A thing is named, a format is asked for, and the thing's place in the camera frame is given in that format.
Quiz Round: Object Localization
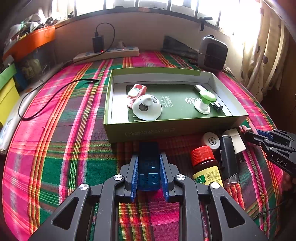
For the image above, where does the blue transparent usb stick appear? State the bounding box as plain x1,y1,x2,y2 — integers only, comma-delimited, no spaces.
137,142,161,191

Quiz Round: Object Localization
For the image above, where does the pink contact lens case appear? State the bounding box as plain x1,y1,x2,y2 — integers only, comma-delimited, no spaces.
126,84,147,108

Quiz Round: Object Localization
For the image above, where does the right hand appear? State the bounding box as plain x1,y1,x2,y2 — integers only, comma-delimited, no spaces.
281,172,296,194

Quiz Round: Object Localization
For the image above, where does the white power adapter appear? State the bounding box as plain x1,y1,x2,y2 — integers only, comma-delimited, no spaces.
222,128,246,163

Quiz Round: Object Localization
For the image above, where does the red cap amber bottle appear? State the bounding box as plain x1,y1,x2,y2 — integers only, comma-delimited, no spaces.
191,146,224,187

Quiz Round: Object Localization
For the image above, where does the black rectangular device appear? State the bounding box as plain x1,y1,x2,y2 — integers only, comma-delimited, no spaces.
220,135,239,186

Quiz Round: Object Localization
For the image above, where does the white round small container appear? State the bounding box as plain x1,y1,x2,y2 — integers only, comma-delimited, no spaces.
202,132,220,151

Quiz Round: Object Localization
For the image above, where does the silver black lighter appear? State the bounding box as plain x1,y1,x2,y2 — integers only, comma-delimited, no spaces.
194,84,223,114

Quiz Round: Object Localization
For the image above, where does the green cardboard box tray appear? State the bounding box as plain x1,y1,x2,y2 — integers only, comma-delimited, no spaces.
103,67,248,143

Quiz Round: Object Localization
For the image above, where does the grey small heater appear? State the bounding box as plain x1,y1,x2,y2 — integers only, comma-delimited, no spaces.
197,35,228,72

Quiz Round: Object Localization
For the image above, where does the cream patterned curtain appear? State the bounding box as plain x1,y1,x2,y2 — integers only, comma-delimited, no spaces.
239,1,290,102

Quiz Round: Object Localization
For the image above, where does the white power strip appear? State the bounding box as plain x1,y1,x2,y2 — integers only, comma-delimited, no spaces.
73,47,139,64

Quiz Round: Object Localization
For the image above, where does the black folded object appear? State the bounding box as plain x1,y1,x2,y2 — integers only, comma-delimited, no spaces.
161,36,199,60

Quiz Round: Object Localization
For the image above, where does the yellow green storage box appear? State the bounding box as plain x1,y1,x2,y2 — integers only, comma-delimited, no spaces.
0,64,20,127

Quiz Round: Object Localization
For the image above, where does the orange tray shelf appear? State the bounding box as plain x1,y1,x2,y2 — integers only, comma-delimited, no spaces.
2,26,55,62

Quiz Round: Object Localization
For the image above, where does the black usb cable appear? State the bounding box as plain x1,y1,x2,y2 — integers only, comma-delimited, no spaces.
17,78,100,121

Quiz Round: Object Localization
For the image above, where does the black charger with cable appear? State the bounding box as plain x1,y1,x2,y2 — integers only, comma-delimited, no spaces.
92,22,116,55

